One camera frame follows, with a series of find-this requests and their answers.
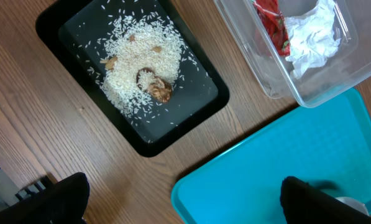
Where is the teal plastic serving tray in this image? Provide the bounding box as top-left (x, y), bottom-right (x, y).
top-left (171, 89), bottom-right (371, 224)

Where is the spilled rice pile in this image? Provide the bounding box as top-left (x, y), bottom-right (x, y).
top-left (99, 14), bottom-right (186, 118)

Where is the grey bowl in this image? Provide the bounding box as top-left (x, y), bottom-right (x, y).
top-left (336, 197), bottom-right (369, 216)

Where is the clear plastic storage bin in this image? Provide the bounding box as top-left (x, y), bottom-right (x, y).
top-left (215, 0), bottom-right (371, 108)

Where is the black plastic tray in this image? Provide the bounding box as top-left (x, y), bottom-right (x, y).
top-left (35, 0), bottom-right (229, 157)

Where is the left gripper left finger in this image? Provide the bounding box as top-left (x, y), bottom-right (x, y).
top-left (0, 172), bottom-right (89, 224)

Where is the red candy wrapper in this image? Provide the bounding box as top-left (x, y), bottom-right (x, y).
top-left (253, 0), bottom-right (290, 57)

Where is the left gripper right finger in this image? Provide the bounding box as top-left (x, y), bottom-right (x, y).
top-left (280, 176), bottom-right (371, 224)

